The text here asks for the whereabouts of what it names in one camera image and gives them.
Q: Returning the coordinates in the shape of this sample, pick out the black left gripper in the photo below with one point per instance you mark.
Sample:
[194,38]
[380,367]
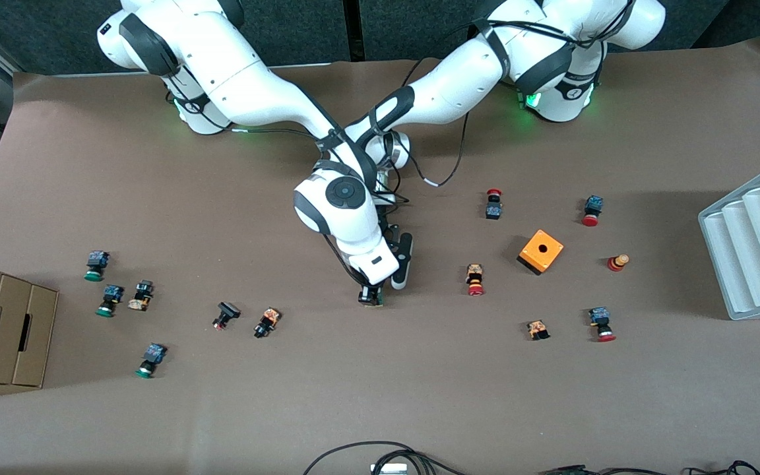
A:
[383,220]

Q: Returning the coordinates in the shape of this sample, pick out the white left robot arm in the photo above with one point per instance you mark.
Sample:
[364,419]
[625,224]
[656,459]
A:
[452,86]

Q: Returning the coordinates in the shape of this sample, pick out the black pushbutton orange block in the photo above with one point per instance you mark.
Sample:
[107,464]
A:
[266,322]

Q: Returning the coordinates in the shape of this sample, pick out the silver aluminium frame piece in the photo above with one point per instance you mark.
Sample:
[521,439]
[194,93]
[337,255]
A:
[388,470]

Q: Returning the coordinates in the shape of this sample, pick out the black partition post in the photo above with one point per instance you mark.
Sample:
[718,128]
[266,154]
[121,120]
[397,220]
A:
[352,26]

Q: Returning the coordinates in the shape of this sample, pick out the grey ribbed plastic tray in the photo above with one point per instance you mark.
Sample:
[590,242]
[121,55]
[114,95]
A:
[749,244]

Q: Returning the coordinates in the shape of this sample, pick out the brown cardboard divider box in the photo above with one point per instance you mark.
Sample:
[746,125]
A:
[4,330]

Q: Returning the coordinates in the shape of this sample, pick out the red mushroom button silver collar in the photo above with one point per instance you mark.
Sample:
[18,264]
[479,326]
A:
[600,322]

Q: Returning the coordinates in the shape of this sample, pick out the red mushroom button blue block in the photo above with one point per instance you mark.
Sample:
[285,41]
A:
[592,208]
[493,210]

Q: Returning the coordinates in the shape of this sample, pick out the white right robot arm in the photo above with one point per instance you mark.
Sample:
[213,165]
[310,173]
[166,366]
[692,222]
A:
[254,86]

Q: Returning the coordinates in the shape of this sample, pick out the orange black contact block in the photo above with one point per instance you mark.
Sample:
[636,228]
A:
[538,329]

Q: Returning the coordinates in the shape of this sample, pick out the red yellow emergency stop button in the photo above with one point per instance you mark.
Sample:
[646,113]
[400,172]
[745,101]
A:
[475,279]

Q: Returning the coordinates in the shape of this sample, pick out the green pushbutton blue block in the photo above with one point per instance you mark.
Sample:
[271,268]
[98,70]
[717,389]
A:
[110,298]
[151,358]
[96,264]

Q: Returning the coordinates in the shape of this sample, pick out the black selector orange block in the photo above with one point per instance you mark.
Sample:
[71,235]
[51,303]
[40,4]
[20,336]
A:
[141,295]

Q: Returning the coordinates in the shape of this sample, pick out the black square red pushbutton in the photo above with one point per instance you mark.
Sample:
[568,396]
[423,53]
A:
[226,314]

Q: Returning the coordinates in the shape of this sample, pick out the orange button enclosure box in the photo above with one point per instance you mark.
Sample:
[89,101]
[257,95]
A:
[551,252]

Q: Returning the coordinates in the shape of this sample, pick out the red yellow emergency stop head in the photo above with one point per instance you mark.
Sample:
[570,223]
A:
[617,262]

